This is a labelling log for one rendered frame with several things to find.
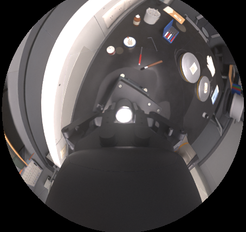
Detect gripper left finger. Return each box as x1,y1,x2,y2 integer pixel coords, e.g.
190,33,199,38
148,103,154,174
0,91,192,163
61,102,117,153

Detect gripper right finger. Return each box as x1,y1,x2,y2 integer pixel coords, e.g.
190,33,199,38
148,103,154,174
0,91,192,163
132,101,188,150

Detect shiny silver wind knob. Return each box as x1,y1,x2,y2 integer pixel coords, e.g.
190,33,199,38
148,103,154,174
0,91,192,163
114,99,135,124

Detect small silver film can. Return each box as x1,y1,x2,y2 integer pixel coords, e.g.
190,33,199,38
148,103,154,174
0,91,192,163
195,75,211,103

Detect large silver film can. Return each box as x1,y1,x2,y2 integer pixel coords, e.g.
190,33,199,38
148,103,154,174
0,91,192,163
177,52,201,84

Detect blue white card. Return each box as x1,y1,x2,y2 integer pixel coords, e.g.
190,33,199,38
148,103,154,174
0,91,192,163
211,84,219,105

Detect white cotton glove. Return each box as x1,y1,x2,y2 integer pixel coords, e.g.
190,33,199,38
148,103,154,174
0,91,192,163
206,55,216,78

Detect white cylinder drum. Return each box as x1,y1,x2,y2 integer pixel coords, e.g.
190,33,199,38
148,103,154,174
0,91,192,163
229,92,245,123

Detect thin grey hex key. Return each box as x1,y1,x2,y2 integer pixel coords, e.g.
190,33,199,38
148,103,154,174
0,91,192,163
147,36,158,52

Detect coloured striped folders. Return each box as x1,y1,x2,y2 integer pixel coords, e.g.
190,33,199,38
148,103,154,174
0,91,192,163
231,83,242,96

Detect white tin blue rim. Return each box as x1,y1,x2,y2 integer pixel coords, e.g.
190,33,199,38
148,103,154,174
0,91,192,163
123,36,137,49

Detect blue screwdriver set case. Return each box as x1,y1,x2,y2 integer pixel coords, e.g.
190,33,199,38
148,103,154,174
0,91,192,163
162,19,180,44

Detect grey brown disc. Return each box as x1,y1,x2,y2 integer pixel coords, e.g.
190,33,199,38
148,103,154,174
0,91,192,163
176,22,187,33

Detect dark grey trolley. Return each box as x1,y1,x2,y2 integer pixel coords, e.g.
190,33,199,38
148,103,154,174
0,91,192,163
182,13,222,45

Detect white round tub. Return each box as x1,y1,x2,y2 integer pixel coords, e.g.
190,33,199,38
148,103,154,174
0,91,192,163
143,7,161,25

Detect tan cardboard box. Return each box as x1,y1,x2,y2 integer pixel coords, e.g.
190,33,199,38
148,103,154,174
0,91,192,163
163,5,186,25

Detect brown handled brush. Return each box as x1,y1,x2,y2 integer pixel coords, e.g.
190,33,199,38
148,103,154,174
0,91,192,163
140,59,164,71

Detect white wall chart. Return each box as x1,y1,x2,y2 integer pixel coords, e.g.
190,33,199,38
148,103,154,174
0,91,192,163
21,158,43,188

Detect white wall socket strip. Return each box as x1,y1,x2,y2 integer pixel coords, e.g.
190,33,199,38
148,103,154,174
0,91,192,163
101,0,141,29

